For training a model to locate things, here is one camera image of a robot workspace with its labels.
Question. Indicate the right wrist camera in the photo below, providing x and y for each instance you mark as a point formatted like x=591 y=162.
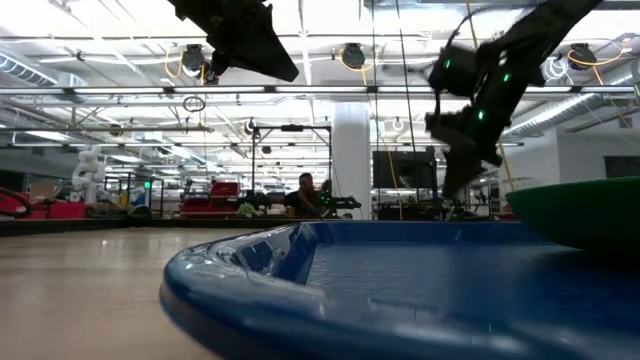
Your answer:
x=452 y=70

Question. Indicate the black tall frame rig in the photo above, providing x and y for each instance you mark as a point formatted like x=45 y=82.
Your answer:
x=253 y=165

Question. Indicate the black monitor on stand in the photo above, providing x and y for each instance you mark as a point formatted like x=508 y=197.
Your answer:
x=402 y=170

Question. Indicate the white humanoid robot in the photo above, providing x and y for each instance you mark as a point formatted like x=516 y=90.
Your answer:
x=89 y=172

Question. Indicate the green round plate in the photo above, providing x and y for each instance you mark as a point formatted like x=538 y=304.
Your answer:
x=580 y=215

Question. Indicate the blue plastic tray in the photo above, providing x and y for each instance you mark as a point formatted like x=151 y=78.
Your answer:
x=400 y=290

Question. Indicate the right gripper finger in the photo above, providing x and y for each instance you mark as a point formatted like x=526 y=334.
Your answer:
x=460 y=175

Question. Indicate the dark wall screen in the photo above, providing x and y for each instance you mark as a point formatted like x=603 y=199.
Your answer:
x=622 y=167

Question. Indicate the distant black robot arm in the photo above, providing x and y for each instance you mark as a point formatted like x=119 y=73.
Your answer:
x=345 y=202

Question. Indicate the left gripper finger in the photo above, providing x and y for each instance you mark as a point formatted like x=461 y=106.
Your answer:
x=265 y=52

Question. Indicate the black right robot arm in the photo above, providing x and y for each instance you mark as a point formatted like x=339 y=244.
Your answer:
x=545 y=30

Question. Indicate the person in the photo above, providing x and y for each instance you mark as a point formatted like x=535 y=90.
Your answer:
x=326 y=186
x=302 y=197

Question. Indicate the red tool chest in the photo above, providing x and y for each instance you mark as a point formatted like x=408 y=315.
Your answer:
x=225 y=190

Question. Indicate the white column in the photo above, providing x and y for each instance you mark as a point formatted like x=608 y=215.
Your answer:
x=351 y=150

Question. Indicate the black aluminium table frame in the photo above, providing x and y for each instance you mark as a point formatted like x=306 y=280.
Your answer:
x=100 y=226

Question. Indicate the red workbench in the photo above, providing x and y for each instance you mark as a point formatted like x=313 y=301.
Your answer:
x=65 y=210

